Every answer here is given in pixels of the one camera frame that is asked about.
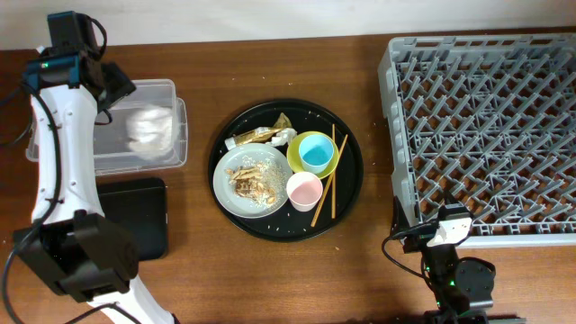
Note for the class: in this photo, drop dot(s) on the large crumpled white paper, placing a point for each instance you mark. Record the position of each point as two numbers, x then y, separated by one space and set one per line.
150 131

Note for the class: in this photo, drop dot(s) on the food scraps on plate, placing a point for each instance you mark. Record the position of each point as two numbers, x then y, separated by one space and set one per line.
260 181

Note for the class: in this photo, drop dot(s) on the wooden chopstick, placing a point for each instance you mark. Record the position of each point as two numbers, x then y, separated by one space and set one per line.
333 182
327 187

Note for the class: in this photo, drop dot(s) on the round black serving tray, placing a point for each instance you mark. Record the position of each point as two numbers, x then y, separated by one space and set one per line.
287 224

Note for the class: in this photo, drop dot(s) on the wooden chopstick left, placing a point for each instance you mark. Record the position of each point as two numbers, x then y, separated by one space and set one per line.
333 182

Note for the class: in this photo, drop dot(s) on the clear plastic waste bin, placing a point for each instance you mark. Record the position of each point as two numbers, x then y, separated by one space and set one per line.
69 125

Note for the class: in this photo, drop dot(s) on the wooden chopstick right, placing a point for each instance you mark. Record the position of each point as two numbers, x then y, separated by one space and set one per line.
327 187

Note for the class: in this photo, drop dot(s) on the black rectangular tray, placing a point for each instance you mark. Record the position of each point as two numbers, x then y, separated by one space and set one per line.
140 207

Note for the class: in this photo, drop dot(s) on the grey dishwasher rack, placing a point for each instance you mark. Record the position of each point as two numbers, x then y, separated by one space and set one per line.
489 119

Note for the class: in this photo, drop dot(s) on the gold brown snack wrapper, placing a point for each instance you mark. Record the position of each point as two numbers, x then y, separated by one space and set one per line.
260 134

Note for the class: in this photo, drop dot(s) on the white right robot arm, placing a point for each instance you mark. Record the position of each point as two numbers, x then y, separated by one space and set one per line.
462 286

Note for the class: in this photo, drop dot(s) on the yellow-green bowl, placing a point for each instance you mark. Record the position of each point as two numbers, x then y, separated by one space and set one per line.
294 157

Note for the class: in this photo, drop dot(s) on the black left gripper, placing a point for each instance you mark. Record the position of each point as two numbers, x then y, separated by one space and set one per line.
121 84

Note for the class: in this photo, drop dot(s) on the small white tissue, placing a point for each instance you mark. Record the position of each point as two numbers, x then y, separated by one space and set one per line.
282 137

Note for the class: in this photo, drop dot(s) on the grey plate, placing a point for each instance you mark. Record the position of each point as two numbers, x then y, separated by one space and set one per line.
238 206

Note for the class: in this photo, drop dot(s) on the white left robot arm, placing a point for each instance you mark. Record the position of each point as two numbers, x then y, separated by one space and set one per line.
70 245

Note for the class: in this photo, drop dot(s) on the light blue cup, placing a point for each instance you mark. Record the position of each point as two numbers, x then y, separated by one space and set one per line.
315 152

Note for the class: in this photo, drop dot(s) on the pink cup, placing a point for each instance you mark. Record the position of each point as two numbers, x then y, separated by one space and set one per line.
304 190

